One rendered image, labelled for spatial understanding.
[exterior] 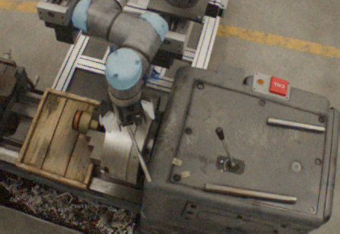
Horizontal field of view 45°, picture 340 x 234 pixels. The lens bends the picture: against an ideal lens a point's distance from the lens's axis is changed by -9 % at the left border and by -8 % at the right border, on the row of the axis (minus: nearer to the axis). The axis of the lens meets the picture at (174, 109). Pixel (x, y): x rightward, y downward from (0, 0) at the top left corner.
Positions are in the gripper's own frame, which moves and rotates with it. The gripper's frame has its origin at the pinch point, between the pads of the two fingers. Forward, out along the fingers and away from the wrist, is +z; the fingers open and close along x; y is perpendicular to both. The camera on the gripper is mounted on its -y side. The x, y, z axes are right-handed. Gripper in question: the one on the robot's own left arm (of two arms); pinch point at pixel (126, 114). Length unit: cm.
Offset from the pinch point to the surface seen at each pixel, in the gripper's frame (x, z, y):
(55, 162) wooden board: -29, 46, -7
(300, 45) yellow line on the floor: 148, 153, -66
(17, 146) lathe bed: -44, 50, -20
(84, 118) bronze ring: -12.1, 24.0, -12.0
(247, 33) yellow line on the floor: 112, 152, -86
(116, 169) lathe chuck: -7.2, 21.4, 8.8
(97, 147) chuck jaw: -10.9, 24.0, -0.7
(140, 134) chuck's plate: 3.0, 12.9, 2.7
